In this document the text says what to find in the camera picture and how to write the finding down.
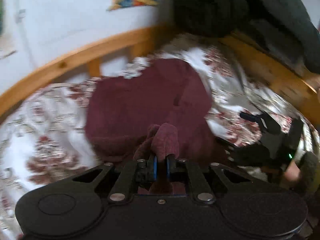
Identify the wooden bed frame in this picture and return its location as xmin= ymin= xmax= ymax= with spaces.
xmin=1 ymin=25 xmax=319 ymax=126

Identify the white floral bedspread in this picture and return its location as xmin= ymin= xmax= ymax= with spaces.
xmin=0 ymin=33 xmax=320 ymax=240

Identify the person's right hand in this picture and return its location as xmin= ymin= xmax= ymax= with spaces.
xmin=280 ymin=152 xmax=319 ymax=197

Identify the maroon cloth garment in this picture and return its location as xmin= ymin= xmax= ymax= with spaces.
xmin=84 ymin=57 xmax=226 ymax=196

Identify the dark green clothing pile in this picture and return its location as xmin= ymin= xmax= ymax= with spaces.
xmin=173 ymin=0 xmax=319 ymax=74

